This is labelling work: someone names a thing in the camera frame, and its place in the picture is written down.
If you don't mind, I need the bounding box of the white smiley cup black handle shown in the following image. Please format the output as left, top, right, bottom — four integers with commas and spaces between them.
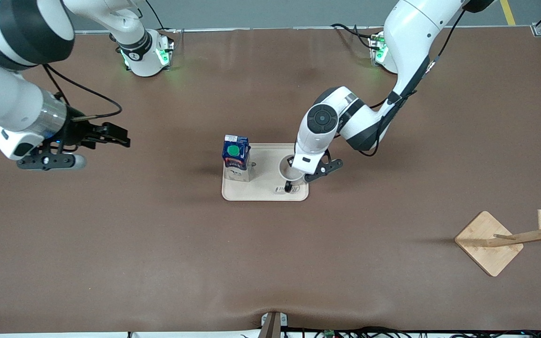
278, 155, 307, 194

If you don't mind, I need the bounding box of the wooden cup rack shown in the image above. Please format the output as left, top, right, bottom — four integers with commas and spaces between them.
455, 209, 541, 277

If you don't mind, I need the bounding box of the brown table cover mat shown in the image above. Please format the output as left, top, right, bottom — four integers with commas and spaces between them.
0, 26, 541, 335

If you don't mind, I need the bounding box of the cream rectangular tray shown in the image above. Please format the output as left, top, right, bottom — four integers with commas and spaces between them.
222, 143, 309, 202

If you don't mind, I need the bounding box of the black right arm base cable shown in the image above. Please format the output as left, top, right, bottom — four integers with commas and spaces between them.
146, 0, 166, 31

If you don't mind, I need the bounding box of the black arm base cable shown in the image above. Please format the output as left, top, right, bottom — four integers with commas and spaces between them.
331, 23, 375, 50
146, 0, 166, 31

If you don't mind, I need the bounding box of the black left arm base cable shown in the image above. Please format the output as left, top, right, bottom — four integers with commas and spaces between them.
331, 23, 375, 50

